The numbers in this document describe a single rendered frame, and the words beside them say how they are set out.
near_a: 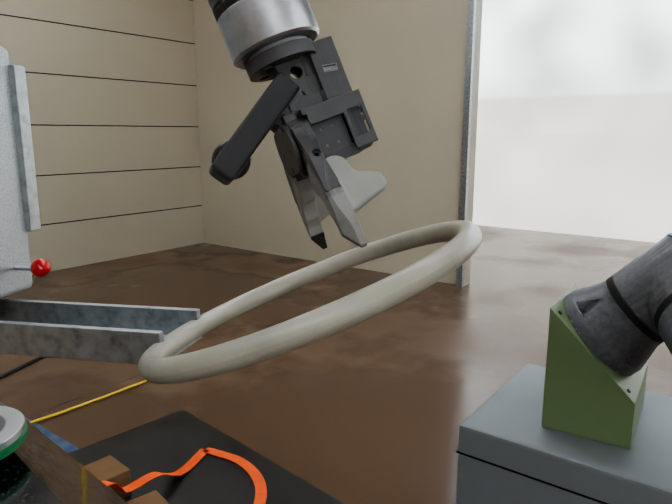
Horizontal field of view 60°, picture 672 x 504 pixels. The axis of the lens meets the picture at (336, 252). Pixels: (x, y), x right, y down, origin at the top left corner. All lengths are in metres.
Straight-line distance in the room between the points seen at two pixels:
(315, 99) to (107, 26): 6.60
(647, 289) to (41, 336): 1.00
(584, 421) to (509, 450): 0.15
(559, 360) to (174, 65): 6.81
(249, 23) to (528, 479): 0.94
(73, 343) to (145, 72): 6.50
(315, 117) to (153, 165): 6.81
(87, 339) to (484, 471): 0.77
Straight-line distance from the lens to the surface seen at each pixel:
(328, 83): 0.59
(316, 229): 0.64
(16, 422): 1.26
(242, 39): 0.57
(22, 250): 1.17
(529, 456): 1.19
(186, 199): 7.65
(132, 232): 7.22
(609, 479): 1.16
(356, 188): 0.53
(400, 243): 0.96
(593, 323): 1.18
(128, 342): 0.89
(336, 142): 0.57
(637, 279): 1.18
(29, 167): 1.16
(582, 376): 1.19
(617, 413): 1.21
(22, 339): 1.01
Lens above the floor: 1.41
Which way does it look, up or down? 11 degrees down
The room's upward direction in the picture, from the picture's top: straight up
